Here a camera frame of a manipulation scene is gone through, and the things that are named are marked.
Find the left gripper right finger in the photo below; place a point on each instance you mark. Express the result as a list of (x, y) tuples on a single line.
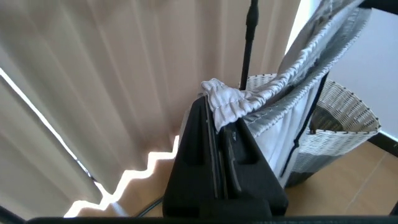
[(261, 189)]

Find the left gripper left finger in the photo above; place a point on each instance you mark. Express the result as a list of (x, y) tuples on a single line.
[(186, 186)]

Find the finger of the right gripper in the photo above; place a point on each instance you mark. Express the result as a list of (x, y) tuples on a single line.
[(385, 4)]

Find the pale grey shorts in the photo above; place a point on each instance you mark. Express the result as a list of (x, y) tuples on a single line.
[(233, 102)]

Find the white laundry basket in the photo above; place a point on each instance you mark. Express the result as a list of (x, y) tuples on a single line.
[(342, 137)]

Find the black clothes rack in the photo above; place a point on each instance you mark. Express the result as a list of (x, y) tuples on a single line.
[(251, 18)]

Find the beige curtain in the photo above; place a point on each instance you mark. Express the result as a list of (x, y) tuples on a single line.
[(124, 77)]

